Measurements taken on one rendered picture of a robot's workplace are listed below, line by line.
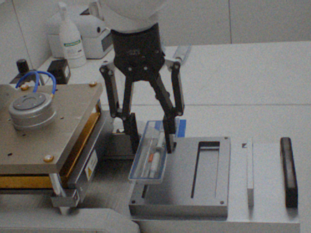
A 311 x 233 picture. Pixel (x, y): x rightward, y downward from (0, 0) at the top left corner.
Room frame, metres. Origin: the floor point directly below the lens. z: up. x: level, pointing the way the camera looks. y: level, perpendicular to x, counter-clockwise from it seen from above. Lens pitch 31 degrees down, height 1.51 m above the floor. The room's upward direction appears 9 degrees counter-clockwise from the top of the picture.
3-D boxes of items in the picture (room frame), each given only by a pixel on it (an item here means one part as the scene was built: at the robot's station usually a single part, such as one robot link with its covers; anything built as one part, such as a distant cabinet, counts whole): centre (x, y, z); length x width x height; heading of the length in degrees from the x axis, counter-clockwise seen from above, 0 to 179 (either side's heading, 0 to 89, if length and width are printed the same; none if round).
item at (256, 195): (0.66, -0.08, 0.97); 0.30 x 0.22 x 0.08; 76
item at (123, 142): (0.86, 0.11, 0.96); 0.26 x 0.05 x 0.07; 76
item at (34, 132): (0.77, 0.24, 1.08); 0.31 x 0.24 x 0.13; 166
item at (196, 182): (0.68, -0.04, 0.98); 0.20 x 0.17 x 0.03; 166
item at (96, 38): (1.85, 0.23, 0.88); 0.25 x 0.20 x 0.17; 66
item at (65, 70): (1.58, 0.32, 0.83); 0.09 x 0.06 x 0.07; 174
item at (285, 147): (0.63, -0.22, 0.99); 0.15 x 0.02 x 0.04; 166
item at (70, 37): (1.72, 0.27, 0.92); 0.09 x 0.08 x 0.25; 16
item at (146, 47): (0.69, 0.01, 1.23); 0.08 x 0.08 x 0.09
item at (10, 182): (0.75, 0.21, 1.07); 0.22 x 0.17 x 0.10; 166
